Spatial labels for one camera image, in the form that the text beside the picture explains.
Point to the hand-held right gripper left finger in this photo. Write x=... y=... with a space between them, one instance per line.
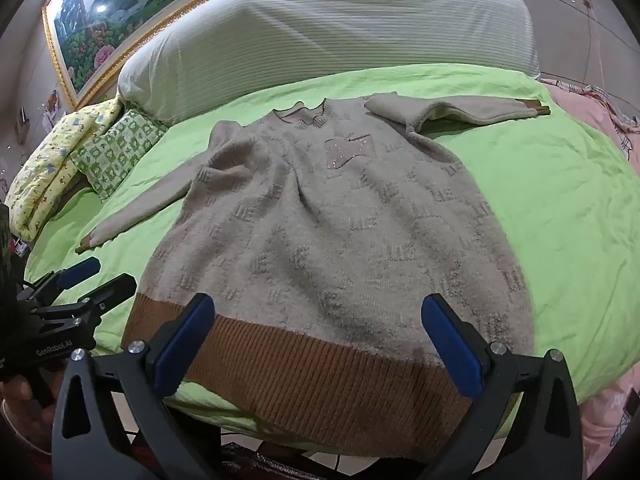
x=182 y=347

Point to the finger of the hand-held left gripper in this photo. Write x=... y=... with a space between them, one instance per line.
x=77 y=272
x=107 y=296

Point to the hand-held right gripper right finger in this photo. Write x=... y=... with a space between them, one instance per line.
x=452 y=347

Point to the beige knit sweater brown hem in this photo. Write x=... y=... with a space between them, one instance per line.
x=340 y=240

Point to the person's left hand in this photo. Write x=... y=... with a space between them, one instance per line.
x=20 y=402

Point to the yellow floral quilt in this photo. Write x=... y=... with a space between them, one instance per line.
x=47 y=170

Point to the green patterned pillow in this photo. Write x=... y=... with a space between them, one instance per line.
x=117 y=152

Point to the pink printed blanket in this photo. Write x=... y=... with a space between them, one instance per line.
x=612 y=410

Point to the light green bed sheet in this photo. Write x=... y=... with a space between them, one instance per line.
x=545 y=185

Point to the gold framed landscape painting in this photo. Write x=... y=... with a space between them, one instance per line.
x=140 y=5

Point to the white striped padded headboard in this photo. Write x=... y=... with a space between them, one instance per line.
x=325 y=35

